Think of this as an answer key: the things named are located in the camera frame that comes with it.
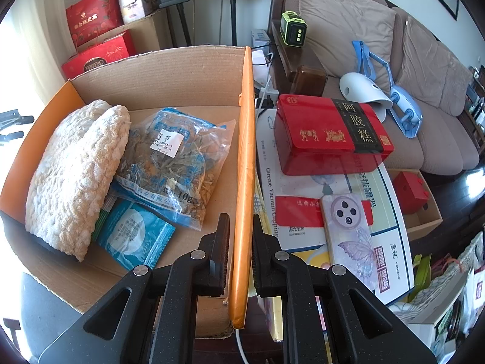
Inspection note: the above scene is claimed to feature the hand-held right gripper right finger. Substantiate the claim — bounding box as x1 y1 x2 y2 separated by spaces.
252 214 442 364

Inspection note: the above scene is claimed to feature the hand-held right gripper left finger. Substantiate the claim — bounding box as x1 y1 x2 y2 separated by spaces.
37 213 231 364

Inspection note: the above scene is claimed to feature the white fluffy towel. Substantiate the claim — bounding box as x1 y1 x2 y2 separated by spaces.
24 99 132 262

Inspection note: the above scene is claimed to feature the blue foil packet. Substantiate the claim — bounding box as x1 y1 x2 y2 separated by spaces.
92 199 177 272

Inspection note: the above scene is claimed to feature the clear bag of dried herbs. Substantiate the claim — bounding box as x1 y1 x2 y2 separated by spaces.
113 108 238 232

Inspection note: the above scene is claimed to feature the orange-sided cardboard box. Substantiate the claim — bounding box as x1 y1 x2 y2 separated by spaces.
0 45 257 337

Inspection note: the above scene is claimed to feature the phone with butterfly case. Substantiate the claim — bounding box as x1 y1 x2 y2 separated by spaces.
320 195 380 293

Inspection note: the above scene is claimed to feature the red chocolate gift box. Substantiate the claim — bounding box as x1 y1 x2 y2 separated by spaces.
61 30 137 80

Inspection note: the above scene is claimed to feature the green packet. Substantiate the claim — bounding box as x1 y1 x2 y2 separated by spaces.
92 196 116 240

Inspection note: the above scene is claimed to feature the red gift bag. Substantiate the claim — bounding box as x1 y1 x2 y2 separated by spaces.
65 0 128 52

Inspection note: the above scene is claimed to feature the red and black tin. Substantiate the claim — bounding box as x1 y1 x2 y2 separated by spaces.
273 93 395 177

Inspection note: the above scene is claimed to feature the white printed carton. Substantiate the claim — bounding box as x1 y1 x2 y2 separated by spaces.
255 108 412 306

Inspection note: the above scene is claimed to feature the brown cardboard carton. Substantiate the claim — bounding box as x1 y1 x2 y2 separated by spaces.
125 9 175 56

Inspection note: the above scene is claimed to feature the small red box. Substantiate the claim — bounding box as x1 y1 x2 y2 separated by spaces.
392 171 431 215

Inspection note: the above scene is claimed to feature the white tissue pack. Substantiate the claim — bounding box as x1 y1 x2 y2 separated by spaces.
117 0 154 24

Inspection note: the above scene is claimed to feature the green plastic item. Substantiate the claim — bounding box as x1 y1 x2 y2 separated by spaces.
411 254 433 304

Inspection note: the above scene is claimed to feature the small open cardboard box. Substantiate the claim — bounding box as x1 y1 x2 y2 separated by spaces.
386 168 443 242

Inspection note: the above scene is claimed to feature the brown glossy box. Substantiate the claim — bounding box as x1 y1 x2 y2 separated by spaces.
289 64 329 98

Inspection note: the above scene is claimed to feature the white dome massager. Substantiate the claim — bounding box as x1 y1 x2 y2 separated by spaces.
339 72 394 122

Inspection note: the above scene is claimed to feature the grey speaker stand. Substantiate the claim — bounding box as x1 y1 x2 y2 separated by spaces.
166 3 194 48

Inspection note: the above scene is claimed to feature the small grey white box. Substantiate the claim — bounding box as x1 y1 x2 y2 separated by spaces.
250 28 272 50

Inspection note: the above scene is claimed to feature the brown sofa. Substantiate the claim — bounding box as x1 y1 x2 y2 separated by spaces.
267 0 485 177

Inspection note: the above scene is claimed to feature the green and black device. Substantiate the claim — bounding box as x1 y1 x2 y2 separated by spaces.
280 11 307 48

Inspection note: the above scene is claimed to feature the black speaker pole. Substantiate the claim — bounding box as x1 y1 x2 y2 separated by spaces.
229 0 239 46

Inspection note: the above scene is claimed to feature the large beige cushion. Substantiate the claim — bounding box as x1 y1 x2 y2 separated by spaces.
297 0 397 92

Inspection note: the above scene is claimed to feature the small beige cushion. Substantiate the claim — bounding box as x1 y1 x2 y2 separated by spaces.
396 17 474 116

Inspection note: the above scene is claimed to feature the white cable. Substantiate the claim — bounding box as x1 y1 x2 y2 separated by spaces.
234 329 251 364

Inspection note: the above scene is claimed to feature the blue strap roller massager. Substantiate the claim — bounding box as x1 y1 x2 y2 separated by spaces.
351 40 423 140

